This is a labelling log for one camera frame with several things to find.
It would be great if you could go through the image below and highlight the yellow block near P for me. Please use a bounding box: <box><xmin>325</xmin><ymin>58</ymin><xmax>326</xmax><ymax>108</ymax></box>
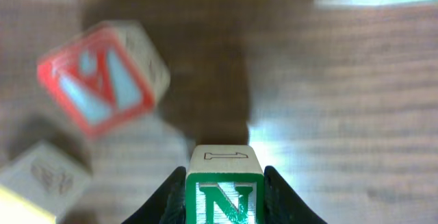
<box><xmin>1</xmin><ymin>140</ymin><xmax>92</xmax><ymax>223</ymax></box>

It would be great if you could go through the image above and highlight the green N block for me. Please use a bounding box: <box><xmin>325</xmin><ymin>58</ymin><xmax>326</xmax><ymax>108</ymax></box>
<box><xmin>185</xmin><ymin>145</ymin><xmax>265</xmax><ymax>224</ymax></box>

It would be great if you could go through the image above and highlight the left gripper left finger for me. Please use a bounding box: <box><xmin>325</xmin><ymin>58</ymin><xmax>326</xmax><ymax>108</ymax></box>
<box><xmin>122</xmin><ymin>166</ymin><xmax>186</xmax><ymax>224</ymax></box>

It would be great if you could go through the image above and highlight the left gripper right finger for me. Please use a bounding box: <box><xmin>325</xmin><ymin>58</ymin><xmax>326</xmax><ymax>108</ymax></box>
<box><xmin>263</xmin><ymin>166</ymin><xmax>326</xmax><ymax>224</ymax></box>

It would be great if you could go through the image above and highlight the red A block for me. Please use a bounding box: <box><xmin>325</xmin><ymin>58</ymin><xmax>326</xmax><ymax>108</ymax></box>
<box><xmin>36</xmin><ymin>20</ymin><xmax>170</xmax><ymax>136</ymax></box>

